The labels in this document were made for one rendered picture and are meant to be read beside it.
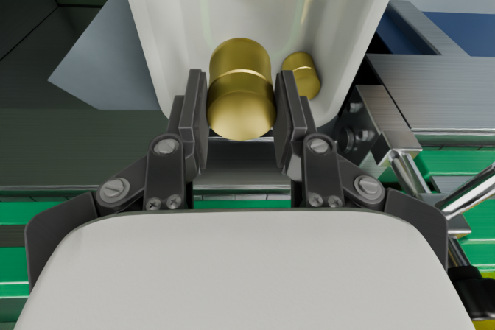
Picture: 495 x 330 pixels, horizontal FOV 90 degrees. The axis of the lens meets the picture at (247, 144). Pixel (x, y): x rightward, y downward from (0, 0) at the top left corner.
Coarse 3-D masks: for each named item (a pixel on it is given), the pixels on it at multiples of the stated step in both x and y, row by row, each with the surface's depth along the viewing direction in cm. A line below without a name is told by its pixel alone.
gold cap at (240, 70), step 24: (216, 48) 13; (240, 48) 13; (216, 72) 12; (240, 72) 11; (264, 72) 12; (216, 96) 11; (240, 96) 11; (264, 96) 11; (216, 120) 12; (240, 120) 12; (264, 120) 12
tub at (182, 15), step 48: (144, 0) 16; (192, 0) 23; (240, 0) 23; (288, 0) 23; (336, 0) 21; (384, 0) 16; (144, 48) 19; (192, 48) 26; (288, 48) 27; (336, 48) 22; (336, 96) 23
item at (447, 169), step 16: (416, 160) 22; (432, 160) 22; (448, 160) 22; (464, 160) 22; (480, 160) 22; (432, 176) 21; (448, 176) 21; (464, 176) 21; (448, 192) 20; (480, 208) 19; (480, 224) 18; (464, 240) 17; (480, 240) 17
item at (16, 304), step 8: (0, 304) 37; (8, 304) 37; (16, 304) 37; (24, 304) 37; (0, 312) 36; (8, 312) 36; (16, 312) 36; (0, 320) 36; (8, 320) 36; (16, 320) 36
